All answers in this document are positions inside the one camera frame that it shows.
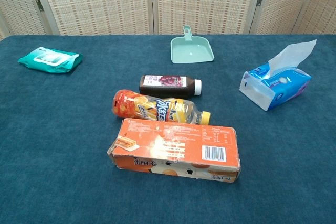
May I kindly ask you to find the dark grape juice bottle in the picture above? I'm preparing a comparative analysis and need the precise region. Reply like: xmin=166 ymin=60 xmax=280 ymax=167
xmin=139 ymin=74 xmax=203 ymax=100

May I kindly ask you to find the dark teal table cloth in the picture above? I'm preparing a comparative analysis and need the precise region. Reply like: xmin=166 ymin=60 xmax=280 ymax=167
xmin=0 ymin=34 xmax=336 ymax=224

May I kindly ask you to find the woven folding screen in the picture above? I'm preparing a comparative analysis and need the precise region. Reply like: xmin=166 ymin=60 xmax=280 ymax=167
xmin=0 ymin=0 xmax=336 ymax=41

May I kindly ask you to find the mint green dustpan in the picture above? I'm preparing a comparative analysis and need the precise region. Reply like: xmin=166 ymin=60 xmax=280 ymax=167
xmin=170 ymin=25 xmax=215 ymax=64

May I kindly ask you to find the green wet wipes pack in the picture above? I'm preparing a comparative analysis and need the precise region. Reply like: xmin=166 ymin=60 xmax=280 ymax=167
xmin=17 ymin=47 xmax=83 ymax=74

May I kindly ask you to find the blue tissue pack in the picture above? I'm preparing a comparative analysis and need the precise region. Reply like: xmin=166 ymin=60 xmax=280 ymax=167
xmin=238 ymin=39 xmax=318 ymax=112

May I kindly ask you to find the orange cardboard snack box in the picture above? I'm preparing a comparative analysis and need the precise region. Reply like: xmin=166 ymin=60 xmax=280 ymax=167
xmin=107 ymin=118 xmax=242 ymax=183

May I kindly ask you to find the orange iced tea bottle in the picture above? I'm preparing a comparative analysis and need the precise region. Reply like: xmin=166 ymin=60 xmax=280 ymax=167
xmin=112 ymin=89 xmax=211 ymax=126

